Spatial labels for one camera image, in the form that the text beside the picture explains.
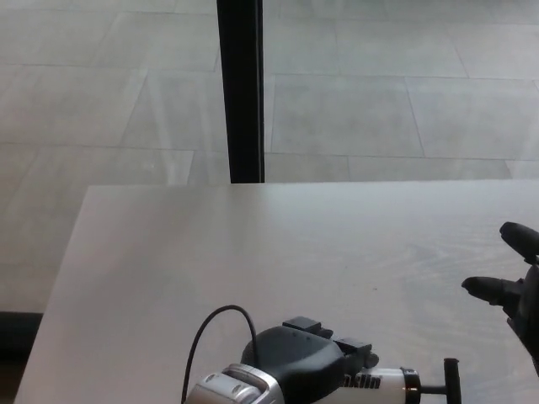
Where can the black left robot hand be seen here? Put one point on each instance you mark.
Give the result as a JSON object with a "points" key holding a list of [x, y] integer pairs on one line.
{"points": [[295, 357]]}

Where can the white Franklin hand air pump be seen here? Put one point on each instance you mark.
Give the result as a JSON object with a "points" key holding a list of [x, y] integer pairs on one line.
{"points": [[391, 381]]}

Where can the black window frame post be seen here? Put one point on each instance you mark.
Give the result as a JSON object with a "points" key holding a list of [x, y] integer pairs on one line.
{"points": [[241, 88]]}

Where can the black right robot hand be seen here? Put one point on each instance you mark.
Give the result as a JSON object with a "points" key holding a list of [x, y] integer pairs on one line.
{"points": [[528, 303]]}

